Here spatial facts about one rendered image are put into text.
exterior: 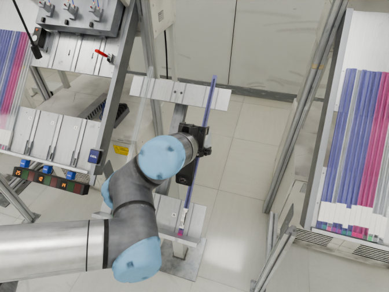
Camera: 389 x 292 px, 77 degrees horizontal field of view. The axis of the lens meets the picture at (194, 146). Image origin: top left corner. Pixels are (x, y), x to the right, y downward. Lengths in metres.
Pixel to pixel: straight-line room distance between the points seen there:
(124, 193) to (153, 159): 0.08
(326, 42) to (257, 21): 1.52
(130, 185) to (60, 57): 0.84
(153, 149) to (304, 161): 0.90
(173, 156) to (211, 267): 1.16
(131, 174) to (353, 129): 0.68
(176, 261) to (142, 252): 1.13
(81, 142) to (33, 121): 0.24
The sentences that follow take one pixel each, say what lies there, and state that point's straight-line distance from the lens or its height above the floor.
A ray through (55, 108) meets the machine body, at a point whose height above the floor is 0.62.
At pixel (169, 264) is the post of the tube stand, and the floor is 0.01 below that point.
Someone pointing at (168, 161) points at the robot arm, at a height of 1.12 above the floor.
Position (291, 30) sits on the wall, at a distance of 2.54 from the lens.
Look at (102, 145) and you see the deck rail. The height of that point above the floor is 0.79.
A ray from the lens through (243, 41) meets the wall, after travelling 2.58.
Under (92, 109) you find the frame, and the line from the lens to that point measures 1.45.
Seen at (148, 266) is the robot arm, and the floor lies 1.05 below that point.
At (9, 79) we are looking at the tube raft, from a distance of 1.33.
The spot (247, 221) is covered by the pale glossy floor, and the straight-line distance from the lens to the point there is 1.68.
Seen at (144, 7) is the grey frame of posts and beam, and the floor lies 1.17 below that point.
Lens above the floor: 1.42
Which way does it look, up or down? 43 degrees down
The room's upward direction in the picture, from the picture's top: straight up
